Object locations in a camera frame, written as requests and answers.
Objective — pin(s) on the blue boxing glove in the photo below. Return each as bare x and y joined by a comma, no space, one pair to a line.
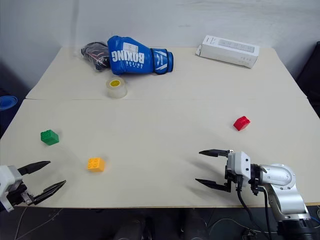
130,58

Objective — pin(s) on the red toy brick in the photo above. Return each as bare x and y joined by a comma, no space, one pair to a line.
241,123

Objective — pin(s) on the black item in plastic bag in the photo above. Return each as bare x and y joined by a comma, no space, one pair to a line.
93,52

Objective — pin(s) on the orange toy brick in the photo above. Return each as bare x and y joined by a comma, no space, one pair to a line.
95,165

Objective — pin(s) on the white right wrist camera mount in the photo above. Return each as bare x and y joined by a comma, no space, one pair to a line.
240,166

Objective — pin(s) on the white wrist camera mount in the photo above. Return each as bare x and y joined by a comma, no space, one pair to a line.
240,166
7,177

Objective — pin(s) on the clear tape roll yellow core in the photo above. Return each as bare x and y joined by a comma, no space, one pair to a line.
116,90

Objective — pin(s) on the white cardboard box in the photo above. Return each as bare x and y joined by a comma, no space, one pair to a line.
226,52

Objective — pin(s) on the green toy brick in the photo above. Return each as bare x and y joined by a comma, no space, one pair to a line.
49,137

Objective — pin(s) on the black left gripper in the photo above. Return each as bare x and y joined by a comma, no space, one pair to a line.
18,195

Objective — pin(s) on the blue plastic container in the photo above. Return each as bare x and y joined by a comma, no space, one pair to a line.
7,102

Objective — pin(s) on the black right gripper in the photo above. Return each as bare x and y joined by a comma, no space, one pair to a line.
232,181

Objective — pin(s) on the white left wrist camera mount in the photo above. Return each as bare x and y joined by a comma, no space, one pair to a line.
7,177

